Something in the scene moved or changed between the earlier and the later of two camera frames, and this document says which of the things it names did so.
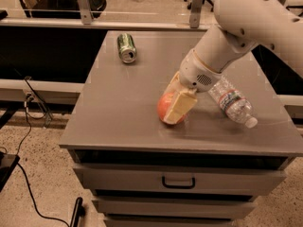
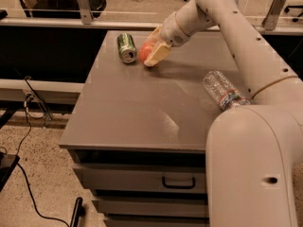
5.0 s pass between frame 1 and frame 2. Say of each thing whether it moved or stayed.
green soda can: stayed
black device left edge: stayed
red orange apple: moved
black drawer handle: stayed
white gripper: moved
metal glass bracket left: stayed
